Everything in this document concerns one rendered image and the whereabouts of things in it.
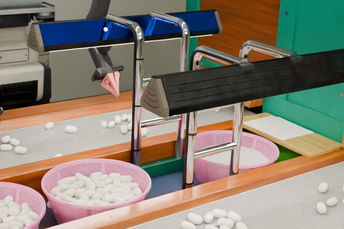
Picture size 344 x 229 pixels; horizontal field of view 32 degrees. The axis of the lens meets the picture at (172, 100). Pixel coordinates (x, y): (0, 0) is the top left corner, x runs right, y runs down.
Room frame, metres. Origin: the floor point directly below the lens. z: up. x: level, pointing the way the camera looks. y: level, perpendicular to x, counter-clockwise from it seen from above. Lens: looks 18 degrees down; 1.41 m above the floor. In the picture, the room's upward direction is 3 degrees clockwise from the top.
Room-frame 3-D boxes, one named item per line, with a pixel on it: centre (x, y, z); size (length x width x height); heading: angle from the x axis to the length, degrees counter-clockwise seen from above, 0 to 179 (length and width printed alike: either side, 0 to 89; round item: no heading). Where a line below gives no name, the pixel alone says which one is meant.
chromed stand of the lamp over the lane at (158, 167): (1.64, 0.08, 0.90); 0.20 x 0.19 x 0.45; 127
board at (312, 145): (1.71, -0.36, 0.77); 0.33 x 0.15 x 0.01; 37
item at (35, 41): (1.70, 0.12, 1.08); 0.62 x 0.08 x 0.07; 127
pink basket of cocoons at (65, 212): (1.32, 0.17, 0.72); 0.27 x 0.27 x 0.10
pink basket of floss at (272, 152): (1.58, -0.18, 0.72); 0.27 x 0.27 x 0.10
